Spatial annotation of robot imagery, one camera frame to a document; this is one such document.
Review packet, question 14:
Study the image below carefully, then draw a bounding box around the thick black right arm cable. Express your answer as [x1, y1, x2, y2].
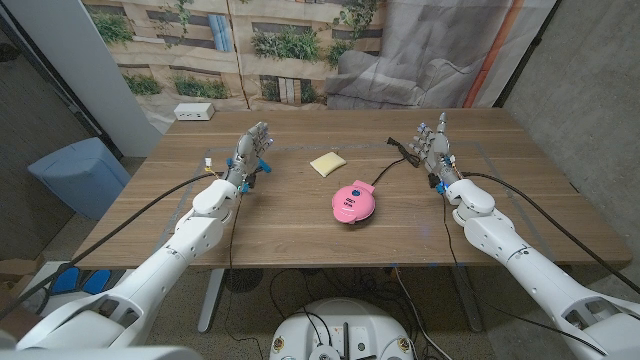
[462, 171, 640, 296]

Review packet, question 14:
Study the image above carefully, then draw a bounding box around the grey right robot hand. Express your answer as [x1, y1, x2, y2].
[408, 111, 464, 189]

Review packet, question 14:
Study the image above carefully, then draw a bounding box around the white power strip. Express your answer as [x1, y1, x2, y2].
[173, 102, 216, 122]

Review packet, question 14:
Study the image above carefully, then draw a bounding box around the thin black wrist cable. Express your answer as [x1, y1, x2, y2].
[222, 192, 265, 360]
[441, 193, 609, 357]

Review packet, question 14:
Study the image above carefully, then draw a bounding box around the blue foot pedal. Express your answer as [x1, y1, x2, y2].
[49, 266, 81, 296]
[81, 269, 112, 295]

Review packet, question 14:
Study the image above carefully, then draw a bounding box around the pink mini sandwich press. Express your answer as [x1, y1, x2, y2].
[331, 179, 377, 225]

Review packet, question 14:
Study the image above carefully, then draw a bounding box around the grey table leg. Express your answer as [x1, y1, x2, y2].
[452, 265, 484, 334]

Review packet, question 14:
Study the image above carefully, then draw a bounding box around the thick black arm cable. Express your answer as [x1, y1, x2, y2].
[0, 171, 221, 321]
[462, 171, 640, 296]

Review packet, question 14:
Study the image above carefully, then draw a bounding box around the white table leg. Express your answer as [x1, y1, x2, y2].
[197, 268, 226, 335]

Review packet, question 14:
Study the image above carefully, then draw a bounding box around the black press power cord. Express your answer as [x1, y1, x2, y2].
[370, 136, 422, 187]

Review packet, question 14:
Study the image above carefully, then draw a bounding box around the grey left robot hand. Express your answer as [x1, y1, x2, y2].
[223, 121, 275, 191]

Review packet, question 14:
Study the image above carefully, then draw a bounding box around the brown cardboard box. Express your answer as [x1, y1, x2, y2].
[0, 257, 46, 301]

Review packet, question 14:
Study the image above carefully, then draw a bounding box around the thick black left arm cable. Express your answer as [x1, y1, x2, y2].
[0, 171, 221, 321]

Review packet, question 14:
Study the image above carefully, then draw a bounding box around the yellow sponge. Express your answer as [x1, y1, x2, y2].
[309, 151, 348, 178]

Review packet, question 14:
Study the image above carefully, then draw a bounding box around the printed fabric backdrop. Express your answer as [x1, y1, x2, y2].
[82, 0, 559, 134]

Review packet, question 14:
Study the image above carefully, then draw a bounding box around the white robot torso base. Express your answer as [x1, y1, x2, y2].
[268, 297, 416, 360]

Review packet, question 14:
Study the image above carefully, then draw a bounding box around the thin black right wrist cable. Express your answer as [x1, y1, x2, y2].
[441, 193, 609, 357]

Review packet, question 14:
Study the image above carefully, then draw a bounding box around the blue plastic bin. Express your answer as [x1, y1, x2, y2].
[27, 136, 132, 222]

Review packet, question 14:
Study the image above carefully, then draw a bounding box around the thin black left wrist cable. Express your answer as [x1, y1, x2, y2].
[222, 192, 265, 360]

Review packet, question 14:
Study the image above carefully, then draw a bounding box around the white wall panel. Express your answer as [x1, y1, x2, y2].
[2, 0, 164, 159]

